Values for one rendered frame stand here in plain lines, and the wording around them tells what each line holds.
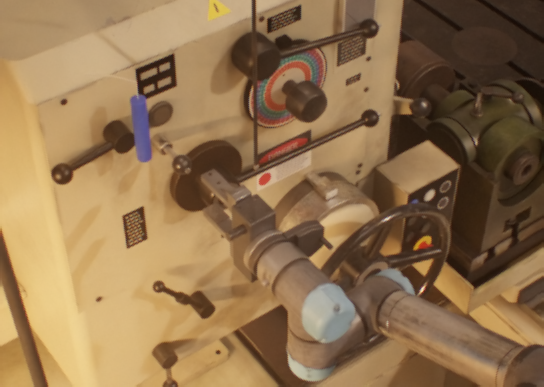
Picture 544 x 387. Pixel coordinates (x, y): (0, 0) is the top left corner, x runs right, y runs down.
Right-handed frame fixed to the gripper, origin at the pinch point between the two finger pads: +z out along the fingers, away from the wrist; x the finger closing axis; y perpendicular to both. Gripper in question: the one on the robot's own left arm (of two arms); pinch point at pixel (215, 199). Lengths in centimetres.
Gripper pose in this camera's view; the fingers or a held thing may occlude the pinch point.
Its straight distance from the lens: 167.7
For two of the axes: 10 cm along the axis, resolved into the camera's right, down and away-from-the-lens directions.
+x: 0.0, 7.2, 6.9
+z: -5.9, -5.6, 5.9
